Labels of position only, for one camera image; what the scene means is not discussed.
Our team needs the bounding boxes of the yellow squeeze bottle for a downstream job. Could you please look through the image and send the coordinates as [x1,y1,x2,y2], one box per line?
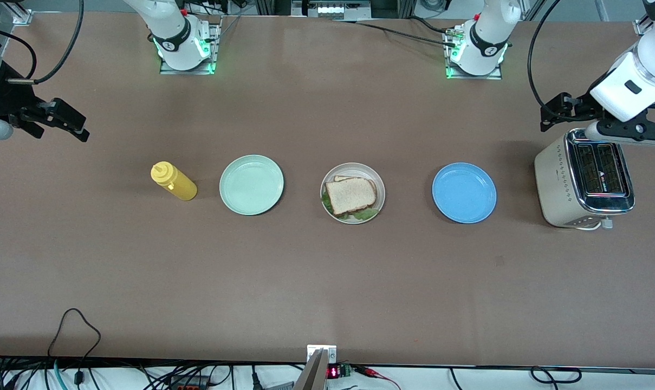
[151,161,198,202]

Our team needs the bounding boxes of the green lettuce leaf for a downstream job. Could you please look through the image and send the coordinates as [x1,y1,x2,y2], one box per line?
[321,192,380,221]

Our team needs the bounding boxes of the bread slice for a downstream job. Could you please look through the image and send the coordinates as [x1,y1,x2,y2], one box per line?
[334,175,378,198]
[325,177,377,216]

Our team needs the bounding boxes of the blue plate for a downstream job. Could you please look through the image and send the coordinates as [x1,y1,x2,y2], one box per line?
[432,162,497,224]

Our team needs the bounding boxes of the pale green plate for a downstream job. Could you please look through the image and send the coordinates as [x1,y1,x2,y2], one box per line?
[219,155,284,216]

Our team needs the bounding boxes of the beige plate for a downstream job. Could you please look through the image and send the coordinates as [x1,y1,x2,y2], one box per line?
[320,162,386,225]

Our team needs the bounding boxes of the beige chrome toaster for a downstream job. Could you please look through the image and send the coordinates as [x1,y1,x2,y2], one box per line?
[534,128,635,231]

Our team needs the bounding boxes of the lit control box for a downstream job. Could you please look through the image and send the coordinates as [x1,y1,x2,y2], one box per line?
[292,0,371,20]

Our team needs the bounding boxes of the red and black clip leads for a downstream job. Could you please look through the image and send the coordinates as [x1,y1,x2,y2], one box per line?
[353,365,401,390]

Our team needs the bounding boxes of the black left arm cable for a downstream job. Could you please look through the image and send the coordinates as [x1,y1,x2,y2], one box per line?
[527,0,572,122]

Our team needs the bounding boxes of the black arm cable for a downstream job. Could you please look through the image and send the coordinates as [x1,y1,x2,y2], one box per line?
[527,0,572,122]
[0,0,85,85]

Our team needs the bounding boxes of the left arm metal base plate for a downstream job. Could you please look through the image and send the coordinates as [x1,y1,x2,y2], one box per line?
[445,27,504,81]

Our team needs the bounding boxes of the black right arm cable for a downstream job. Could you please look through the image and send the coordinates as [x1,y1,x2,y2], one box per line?
[0,0,85,85]

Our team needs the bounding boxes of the black cable on table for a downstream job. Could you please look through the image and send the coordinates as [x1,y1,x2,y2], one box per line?
[333,15,458,49]

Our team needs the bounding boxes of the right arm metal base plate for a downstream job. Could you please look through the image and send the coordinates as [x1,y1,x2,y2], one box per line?
[159,22,222,75]

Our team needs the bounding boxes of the thin black looped cable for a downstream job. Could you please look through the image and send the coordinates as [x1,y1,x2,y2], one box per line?
[47,308,101,386]

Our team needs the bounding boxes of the black coiled cable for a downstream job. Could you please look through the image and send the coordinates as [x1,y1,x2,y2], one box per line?
[530,367,582,384]

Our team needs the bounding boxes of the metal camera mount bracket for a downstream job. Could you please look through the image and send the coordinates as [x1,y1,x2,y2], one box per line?
[293,344,338,390]

